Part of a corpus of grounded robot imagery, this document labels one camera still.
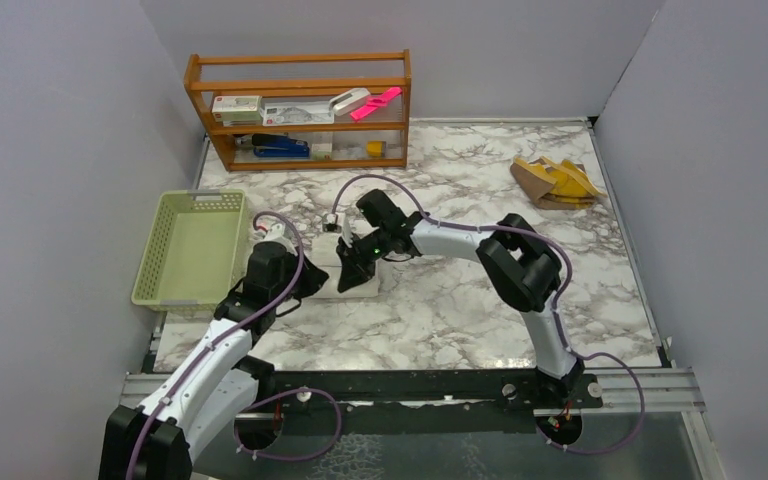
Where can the white towel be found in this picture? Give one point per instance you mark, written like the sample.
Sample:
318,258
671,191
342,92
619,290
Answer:
323,254

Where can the white stapler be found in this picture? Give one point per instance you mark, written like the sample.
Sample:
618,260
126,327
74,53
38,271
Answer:
349,101

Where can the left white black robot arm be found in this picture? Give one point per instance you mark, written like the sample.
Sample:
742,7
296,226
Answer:
163,436

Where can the green plastic basket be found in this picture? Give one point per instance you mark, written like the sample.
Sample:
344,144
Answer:
195,252

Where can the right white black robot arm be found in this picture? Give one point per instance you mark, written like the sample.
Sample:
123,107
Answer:
523,270

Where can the blue stapler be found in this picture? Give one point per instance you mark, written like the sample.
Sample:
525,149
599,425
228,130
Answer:
273,146

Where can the yellow small object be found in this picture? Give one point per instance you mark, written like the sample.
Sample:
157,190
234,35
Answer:
376,149

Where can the brown yellow towels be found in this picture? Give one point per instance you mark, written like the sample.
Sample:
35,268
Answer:
553,185

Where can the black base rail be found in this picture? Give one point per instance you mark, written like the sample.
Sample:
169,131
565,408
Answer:
394,402

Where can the white flat package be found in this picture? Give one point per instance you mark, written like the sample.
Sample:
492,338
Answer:
295,113

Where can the wooden shelf rack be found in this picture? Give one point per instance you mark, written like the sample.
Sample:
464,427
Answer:
306,77

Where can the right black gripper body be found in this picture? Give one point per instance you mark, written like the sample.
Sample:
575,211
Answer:
373,244

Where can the white small box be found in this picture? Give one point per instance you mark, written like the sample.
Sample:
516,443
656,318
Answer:
321,146

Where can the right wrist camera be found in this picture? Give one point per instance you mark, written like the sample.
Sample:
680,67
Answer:
335,223

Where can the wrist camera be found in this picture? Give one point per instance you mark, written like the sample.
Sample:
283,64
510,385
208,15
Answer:
277,233
335,223

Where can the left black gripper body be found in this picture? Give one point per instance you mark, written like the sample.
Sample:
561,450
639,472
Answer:
290,272

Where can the pink plastic tool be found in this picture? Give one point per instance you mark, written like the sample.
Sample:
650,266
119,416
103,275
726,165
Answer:
375,103

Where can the white green box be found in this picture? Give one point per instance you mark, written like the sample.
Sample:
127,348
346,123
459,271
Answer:
242,109

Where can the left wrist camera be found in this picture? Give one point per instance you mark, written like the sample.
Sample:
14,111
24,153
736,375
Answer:
277,233

